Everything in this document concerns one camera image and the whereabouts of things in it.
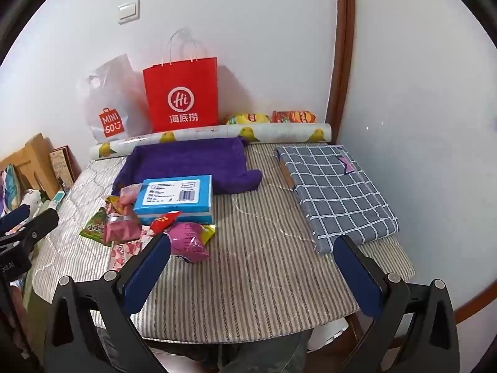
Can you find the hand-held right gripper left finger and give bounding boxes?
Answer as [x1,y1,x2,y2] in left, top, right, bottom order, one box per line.
[44,235,171,373]

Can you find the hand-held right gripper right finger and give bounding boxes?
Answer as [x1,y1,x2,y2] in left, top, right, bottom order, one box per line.
[333,235,461,373]

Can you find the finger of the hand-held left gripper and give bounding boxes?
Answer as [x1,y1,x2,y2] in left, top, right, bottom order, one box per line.
[6,208,59,253]
[0,204,31,236]

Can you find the pink and white snack packet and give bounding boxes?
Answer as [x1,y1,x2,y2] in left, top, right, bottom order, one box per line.
[106,225,154,273]

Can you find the magenta snack packet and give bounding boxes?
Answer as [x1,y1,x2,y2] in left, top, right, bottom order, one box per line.
[163,221,216,265]

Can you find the pink silver-banded snack packet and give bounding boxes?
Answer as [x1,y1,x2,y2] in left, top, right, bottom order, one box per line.
[103,213,142,243]

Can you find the small red snack packet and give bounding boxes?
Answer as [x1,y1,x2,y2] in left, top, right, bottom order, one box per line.
[149,210,182,236]

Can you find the green snack packet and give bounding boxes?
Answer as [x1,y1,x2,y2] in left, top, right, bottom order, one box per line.
[79,207,109,246]

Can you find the blue tissue pack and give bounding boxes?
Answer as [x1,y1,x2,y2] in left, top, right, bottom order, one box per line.
[134,175,215,226]

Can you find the purple towel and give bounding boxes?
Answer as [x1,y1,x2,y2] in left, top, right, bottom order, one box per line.
[112,136,262,196]

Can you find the white dotted pillow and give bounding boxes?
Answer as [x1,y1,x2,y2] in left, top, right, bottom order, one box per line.
[21,188,49,218]

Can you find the teal floral pillow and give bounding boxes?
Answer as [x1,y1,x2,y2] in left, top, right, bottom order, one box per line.
[0,163,24,218]

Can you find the brown patterned flat box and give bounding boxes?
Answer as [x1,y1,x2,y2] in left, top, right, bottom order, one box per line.
[48,145,76,195]

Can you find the light wooden bed headboard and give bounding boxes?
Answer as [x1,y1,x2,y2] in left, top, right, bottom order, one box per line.
[0,133,59,200]

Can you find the grey checkered cloth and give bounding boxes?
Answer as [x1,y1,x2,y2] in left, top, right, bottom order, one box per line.
[275,145,400,256]

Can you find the brown flat board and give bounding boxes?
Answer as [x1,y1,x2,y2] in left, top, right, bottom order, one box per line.
[276,151,298,192]

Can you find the person's dark pants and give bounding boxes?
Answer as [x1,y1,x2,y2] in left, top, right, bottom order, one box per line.
[148,332,311,373]

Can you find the lemon print paper roll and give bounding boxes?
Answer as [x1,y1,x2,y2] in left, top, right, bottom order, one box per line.
[89,122,332,161]

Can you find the white plastic shopping bag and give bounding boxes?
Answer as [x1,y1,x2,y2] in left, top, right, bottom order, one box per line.
[75,53,153,144]

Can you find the orange snack bag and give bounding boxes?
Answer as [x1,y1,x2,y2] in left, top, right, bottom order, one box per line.
[271,110,317,124]

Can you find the red paper shopping bag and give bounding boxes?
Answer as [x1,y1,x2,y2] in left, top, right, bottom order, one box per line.
[142,27,219,133]

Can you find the yellow snack bag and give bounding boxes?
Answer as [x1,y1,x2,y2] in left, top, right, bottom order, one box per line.
[224,113,271,126]

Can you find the brown wooden door frame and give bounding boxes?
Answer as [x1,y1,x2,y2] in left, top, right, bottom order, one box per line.
[325,0,357,144]

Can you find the white light switch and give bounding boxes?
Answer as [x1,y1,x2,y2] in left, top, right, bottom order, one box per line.
[117,0,141,25]

